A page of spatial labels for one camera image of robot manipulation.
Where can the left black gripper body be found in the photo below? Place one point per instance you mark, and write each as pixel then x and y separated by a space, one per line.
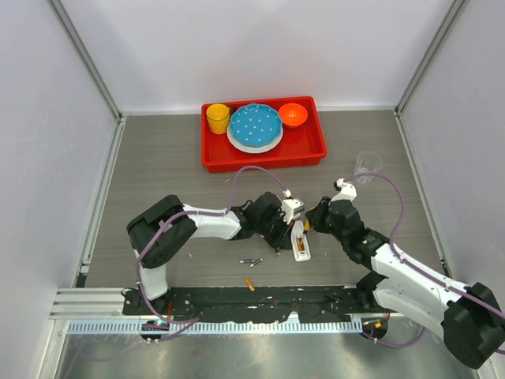
pixel 277 230

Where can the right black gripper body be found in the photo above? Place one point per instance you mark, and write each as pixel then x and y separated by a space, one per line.
pixel 326 226

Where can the yellow handle screwdriver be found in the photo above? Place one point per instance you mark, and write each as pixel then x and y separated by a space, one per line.
pixel 307 226

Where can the white remote orange battery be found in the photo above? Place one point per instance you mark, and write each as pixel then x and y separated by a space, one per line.
pixel 298 231

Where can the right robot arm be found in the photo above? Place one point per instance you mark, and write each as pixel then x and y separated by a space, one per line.
pixel 467 318

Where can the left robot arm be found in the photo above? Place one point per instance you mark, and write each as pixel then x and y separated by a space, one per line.
pixel 157 234

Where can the red plastic tray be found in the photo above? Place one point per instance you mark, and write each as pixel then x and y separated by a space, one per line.
pixel 301 146

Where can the clear plastic cup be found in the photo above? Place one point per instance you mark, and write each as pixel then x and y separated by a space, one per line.
pixel 366 162

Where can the white plate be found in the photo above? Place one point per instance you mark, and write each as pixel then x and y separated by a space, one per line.
pixel 254 150

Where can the orange bowl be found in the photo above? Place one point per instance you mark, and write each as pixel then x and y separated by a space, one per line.
pixel 293 115

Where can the blue dotted plate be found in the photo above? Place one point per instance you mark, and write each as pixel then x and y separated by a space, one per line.
pixel 255 125

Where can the yellow cup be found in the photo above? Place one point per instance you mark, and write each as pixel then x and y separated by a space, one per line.
pixel 218 117

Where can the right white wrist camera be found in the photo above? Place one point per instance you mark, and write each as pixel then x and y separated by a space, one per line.
pixel 345 191

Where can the white slotted cable duct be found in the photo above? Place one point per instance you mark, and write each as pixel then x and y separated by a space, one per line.
pixel 139 326

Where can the aluminium frame rail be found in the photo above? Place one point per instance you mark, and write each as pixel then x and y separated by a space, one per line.
pixel 87 303

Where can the right aluminium frame post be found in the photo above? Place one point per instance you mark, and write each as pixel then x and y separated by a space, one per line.
pixel 449 19

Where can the aluminium frame post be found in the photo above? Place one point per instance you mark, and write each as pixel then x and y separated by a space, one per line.
pixel 70 30
pixel 449 19

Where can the left aluminium frame post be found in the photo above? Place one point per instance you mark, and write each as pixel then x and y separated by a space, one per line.
pixel 70 30

